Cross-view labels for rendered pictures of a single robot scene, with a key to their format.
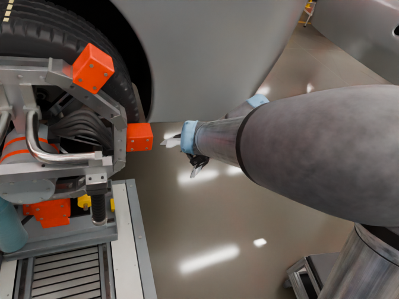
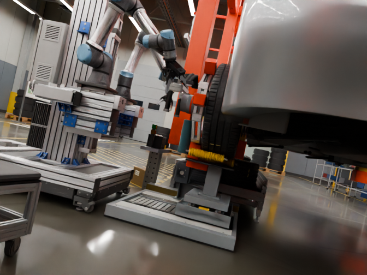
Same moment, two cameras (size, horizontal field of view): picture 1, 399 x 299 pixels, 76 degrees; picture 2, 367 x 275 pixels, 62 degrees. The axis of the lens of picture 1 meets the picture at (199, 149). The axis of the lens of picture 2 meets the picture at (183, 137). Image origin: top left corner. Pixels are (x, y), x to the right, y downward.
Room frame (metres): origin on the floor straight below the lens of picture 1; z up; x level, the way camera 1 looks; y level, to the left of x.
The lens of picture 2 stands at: (1.91, -1.24, 0.58)
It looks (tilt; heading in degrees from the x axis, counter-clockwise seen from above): 0 degrees down; 133
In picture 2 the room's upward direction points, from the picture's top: 12 degrees clockwise
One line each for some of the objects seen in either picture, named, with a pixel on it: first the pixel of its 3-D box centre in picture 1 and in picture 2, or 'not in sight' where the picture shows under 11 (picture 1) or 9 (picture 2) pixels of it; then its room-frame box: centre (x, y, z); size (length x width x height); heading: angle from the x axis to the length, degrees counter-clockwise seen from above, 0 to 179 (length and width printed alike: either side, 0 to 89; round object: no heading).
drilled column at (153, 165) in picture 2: not in sight; (152, 172); (-0.24, 0.77, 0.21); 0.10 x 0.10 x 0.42; 31
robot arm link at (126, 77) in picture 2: not in sight; (125, 78); (-0.28, 0.27, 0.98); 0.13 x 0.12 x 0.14; 148
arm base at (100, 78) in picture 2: not in sight; (99, 78); (0.02, -0.14, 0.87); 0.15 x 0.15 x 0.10
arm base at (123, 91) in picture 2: not in sight; (122, 91); (-0.27, 0.26, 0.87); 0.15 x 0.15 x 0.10
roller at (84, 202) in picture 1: (84, 180); (206, 155); (0.62, 0.43, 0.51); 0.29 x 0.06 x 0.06; 31
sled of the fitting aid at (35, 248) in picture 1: (66, 215); (206, 208); (0.61, 0.57, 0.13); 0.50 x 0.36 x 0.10; 121
